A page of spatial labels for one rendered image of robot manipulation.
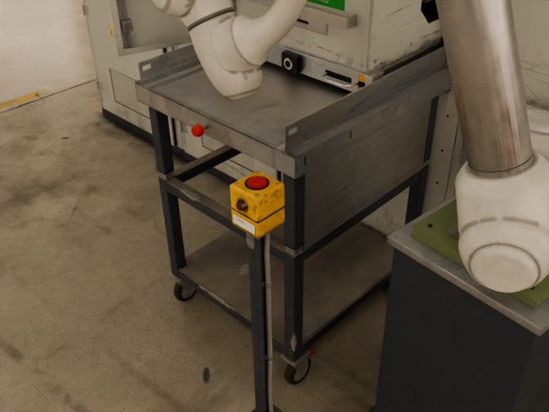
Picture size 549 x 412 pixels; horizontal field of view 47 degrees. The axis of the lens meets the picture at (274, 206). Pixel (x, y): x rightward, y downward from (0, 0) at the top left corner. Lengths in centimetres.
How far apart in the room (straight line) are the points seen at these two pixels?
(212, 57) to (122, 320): 126
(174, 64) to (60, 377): 104
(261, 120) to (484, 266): 76
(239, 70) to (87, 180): 191
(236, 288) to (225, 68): 101
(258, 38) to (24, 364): 142
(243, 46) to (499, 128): 51
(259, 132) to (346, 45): 34
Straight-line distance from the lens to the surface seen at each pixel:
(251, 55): 125
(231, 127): 158
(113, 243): 265
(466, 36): 95
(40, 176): 319
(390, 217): 230
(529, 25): 179
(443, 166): 208
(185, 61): 192
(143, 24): 211
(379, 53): 170
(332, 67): 174
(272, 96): 173
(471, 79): 98
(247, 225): 127
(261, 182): 125
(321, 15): 168
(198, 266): 219
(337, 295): 207
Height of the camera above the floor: 158
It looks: 35 degrees down
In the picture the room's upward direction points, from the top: 1 degrees counter-clockwise
